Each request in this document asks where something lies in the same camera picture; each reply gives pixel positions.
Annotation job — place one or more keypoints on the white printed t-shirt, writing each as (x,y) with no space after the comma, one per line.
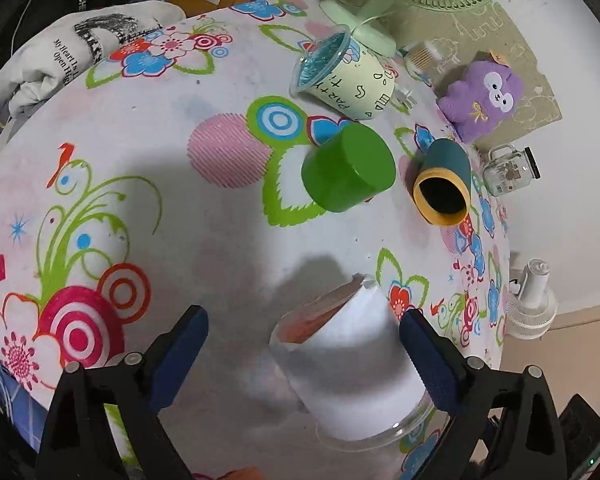
(71,45)

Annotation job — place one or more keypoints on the white fan power plug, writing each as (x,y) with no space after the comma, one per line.
(403,98)

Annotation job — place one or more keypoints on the teal cup with yellow rim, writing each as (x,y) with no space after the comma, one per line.
(441,190)

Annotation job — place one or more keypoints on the white floor fan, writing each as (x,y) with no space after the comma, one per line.
(531,306)

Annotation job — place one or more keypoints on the pale green patterned cup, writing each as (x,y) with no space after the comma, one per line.
(341,73)

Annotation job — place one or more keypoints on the cotton swab container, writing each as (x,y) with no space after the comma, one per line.
(423,59)

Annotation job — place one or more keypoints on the purple plush toy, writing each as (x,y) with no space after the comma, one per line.
(487,93)

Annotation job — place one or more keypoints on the beige patterned wall mat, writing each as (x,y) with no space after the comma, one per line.
(484,33)

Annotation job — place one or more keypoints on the green cylindrical cup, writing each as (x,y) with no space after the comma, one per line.
(348,169)

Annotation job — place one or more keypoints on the white paper-wrapped clear cup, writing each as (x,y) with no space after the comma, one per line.
(343,357)

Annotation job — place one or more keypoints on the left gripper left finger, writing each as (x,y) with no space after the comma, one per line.
(77,441)

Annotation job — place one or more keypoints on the floral tablecloth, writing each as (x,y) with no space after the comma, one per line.
(169,175)

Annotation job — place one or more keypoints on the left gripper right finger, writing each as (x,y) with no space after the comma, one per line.
(503,425)

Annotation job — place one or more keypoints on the glass jar with black lid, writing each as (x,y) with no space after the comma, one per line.
(508,169)

